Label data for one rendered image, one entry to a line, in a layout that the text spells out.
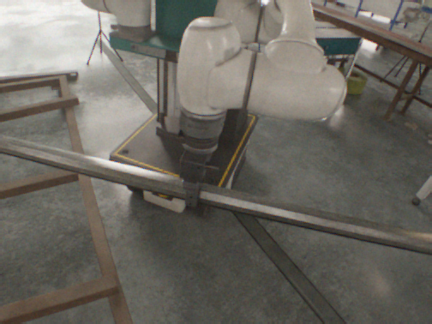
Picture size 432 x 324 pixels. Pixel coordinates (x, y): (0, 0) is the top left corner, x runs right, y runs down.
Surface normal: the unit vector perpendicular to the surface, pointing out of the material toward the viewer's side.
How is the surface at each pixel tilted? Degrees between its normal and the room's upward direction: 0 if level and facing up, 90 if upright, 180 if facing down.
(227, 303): 0
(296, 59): 42
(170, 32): 90
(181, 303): 0
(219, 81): 87
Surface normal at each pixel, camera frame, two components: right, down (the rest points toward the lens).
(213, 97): -0.04, 0.74
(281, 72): -0.09, -0.09
